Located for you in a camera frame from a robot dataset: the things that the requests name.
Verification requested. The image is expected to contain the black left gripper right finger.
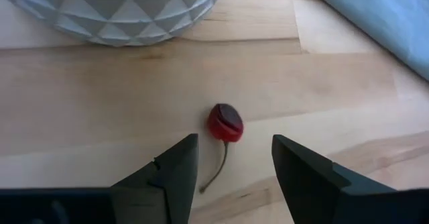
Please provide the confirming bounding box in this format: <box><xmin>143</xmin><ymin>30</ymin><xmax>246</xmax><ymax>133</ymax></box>
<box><xmin>271</xmin><ymin>133</ymin><xmax>429</xmax><ymax>224</ymax></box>

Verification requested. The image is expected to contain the succulent in white patterned pot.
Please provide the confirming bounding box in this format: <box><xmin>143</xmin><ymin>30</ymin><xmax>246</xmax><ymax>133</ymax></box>
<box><xmin>0</xmin><ymin>0</ymin><xmax>229</xmax><ymax>47</ymax></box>

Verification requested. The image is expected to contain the red toy cherry with stem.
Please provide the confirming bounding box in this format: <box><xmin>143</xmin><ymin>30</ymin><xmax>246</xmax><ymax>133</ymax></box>
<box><xmin>198</xmin><ymin>103</ymin><xmax>245</xmax><ymax>194</ymax></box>

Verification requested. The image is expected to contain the grey folded cloth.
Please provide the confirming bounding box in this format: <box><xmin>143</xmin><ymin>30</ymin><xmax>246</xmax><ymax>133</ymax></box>
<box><xmin>304</xmin><ymin>0</ymin><xmax>429</xmax><ymax>82</ymax></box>

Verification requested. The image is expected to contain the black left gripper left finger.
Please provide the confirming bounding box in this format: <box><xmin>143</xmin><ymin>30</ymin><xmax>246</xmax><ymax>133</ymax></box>
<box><xmin>0</xmin><ymin>133</ymin><xmax>200</xmax><ymax>224</ymax></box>

